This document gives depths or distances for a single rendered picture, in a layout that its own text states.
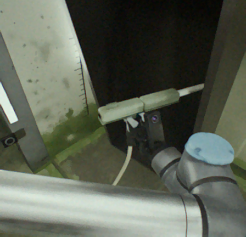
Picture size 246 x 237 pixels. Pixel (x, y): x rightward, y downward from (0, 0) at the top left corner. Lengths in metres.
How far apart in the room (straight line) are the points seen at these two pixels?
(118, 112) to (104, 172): 1.25
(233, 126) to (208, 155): 1.56
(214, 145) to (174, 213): 0.17
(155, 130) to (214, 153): 0.21
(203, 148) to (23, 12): 1.23
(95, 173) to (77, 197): 1.53
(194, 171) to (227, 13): 0.33
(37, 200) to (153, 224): 0.17
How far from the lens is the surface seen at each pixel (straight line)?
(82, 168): 1.88
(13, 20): 1.37
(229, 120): 1.96
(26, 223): 0.33
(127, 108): 0.64
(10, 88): 1.46
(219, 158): 0.41
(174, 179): 0.52
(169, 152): 0.56
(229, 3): 0.49
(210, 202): 0.36
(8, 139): 1.63
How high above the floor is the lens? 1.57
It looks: 40 degrees down
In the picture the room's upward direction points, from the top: straight up
